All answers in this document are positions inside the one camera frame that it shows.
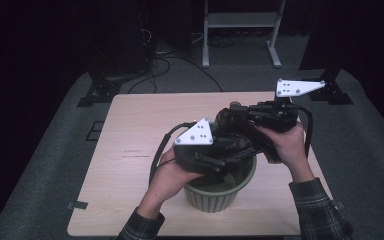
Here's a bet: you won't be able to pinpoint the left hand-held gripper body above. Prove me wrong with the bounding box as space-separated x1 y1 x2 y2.
172 117 239 177

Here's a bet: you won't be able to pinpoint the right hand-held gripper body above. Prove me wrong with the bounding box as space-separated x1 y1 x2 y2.
246 78 327 134

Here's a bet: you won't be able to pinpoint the black plastic garbage bag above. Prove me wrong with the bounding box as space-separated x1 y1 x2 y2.
193 105 264 188

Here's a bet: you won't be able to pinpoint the green plastic trash bin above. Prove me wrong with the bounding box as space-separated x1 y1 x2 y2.
183 153 258 214

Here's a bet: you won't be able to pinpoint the person's right hand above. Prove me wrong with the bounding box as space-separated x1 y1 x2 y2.
253 120 315 184

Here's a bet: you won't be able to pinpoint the person's left hand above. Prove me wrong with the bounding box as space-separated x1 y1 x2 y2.
136 146 205 220

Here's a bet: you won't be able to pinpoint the black stand base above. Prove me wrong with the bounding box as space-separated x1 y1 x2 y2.
308 66 355 106
76 68 124 108

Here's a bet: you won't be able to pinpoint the grey floor mat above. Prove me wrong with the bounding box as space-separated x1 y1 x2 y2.
0 64 384 240

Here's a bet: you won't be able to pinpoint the black tape floor marking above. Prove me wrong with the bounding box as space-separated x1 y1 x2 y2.
85 120 106 142

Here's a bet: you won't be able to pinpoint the black equipment case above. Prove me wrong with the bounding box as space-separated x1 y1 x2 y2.
86 0 156 79

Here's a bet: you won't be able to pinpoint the grey tape strip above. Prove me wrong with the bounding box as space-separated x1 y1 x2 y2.
66 200 90 211

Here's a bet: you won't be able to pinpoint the right hand-held gripper black cable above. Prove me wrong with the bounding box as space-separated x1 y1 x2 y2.
293 103 314 158

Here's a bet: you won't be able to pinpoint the hand-held gripper black cable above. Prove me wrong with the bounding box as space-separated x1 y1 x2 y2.
148 121 198 185
293 103 314 158

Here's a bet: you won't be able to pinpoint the left hand-held gripper black cable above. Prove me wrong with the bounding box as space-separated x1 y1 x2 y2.
148 121 198 185

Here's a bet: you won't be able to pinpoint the black floor cables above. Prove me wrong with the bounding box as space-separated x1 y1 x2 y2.
127 54 224 95

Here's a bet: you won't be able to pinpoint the black coiled cable bundle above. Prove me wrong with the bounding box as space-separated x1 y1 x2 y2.
208 33 243 48

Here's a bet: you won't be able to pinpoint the white metal stand frame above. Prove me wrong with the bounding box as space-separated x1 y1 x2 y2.
201 0 287 70

